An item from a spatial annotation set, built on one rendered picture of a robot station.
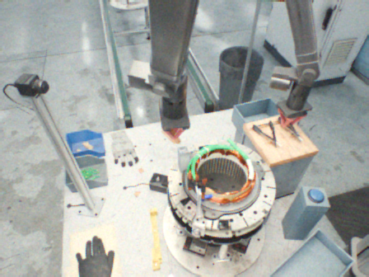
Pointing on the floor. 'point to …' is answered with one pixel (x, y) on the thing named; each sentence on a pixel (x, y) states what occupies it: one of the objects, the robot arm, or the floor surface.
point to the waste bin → (228, 91)
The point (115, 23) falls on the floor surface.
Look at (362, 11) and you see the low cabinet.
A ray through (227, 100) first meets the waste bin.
